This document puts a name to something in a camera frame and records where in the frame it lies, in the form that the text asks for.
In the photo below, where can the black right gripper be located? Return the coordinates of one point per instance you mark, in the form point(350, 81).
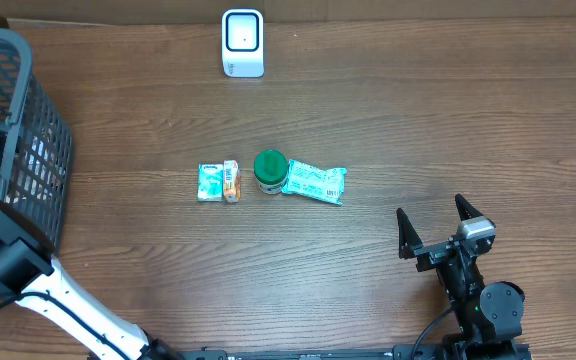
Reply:
point(410, 247)

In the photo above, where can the mint green wipes packet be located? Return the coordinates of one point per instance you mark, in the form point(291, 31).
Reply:
point(309, 181)

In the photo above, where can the green lidded jar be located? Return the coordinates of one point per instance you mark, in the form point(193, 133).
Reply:
point(270, 171)

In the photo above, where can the small orange box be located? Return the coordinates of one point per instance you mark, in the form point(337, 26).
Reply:
point(231, 181)

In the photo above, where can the small teal tissue pack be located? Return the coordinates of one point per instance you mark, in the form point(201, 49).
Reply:
point(210, 182)

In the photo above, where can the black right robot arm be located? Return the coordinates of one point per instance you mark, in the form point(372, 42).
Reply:
point(482, 320)

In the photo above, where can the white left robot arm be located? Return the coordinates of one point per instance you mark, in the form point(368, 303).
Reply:
point(32, 277)

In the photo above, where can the dark grey mesh basket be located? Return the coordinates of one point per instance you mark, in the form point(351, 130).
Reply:
point(39, 149)

